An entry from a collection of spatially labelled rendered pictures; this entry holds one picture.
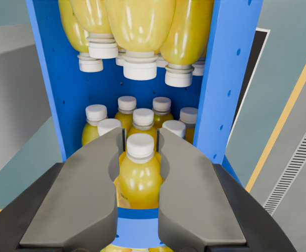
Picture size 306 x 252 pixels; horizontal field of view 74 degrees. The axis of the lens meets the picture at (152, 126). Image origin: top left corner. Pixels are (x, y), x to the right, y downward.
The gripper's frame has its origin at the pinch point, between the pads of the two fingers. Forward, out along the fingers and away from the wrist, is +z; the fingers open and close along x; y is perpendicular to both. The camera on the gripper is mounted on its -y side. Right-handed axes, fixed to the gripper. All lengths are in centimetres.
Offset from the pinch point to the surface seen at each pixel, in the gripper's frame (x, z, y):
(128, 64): -1.7, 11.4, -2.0
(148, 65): 0.5, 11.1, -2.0
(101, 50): -5.5, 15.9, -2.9
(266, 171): 114, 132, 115
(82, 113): -12.3, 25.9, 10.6
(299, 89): 115, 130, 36
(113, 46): -4.0, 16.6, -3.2
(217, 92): 7.5, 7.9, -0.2
